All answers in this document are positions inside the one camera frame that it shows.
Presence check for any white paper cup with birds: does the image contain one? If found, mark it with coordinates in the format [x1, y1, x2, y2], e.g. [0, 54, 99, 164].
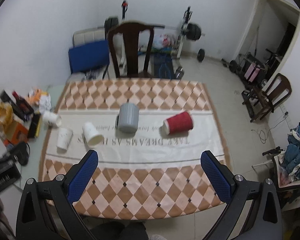
[56, 127, 73, 152]

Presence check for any white paper cup at edge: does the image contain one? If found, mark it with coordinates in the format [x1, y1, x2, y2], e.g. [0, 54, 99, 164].
[43, 111, 62, 127]

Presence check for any white paper cup lying open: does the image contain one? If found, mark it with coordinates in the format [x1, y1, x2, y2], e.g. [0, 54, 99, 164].
[82, 122, 104, 146]

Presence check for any red ripple paper cup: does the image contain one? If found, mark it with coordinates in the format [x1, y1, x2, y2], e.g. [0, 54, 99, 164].
[162, 112, 193, 135]

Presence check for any black computer mouse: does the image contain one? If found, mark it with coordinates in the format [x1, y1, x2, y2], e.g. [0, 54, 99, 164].
[15, 141, 30, 166]

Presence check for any orange box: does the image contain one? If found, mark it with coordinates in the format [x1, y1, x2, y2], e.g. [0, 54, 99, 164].
[2, 114, 29, 146]

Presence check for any black yellow flat box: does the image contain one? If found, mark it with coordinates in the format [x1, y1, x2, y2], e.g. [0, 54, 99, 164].
[27, 113, 42, 139]

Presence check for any yellow plastic bag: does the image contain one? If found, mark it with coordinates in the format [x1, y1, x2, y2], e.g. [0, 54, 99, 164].
[0, 102, 13, 140]

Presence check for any pile of blue clothes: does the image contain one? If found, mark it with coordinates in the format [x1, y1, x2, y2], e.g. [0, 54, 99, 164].
[280, 123, 300, 182]

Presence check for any dark bottle with red cap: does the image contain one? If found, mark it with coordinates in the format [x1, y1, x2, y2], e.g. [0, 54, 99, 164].
[12, 91, 34, 115]

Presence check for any crumpled white paper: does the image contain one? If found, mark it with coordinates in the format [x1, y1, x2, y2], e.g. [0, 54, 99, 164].
[39, 94, 52, 114]

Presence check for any dark wooden chair at right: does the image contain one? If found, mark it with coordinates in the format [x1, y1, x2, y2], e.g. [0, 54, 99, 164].
[241, 73, 292, 122]

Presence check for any grey ribbed mug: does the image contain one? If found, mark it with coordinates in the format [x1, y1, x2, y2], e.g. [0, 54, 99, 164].
[116, 103, 140, 134]

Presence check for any checkered brown pink tablecloth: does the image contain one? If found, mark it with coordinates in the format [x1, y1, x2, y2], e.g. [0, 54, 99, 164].
[38, 79, 230, 220]

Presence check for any blue folded mat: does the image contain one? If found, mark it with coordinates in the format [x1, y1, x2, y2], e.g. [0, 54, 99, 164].
[68, 40, 110, 74]

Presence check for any white padded bench cushion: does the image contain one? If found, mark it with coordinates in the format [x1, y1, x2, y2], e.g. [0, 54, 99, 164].
[72, 28, 106, 47]

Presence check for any dark wooden chair behind table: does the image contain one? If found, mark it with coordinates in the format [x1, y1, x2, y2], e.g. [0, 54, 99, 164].
[107, 21, 154, 79]

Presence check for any white red plastic bag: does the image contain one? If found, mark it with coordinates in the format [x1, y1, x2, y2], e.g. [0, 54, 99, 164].
[153, 34, 175, 49]

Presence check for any white weight bench rack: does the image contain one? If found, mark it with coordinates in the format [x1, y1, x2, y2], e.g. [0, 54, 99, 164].
[119, 0, 192, 68]

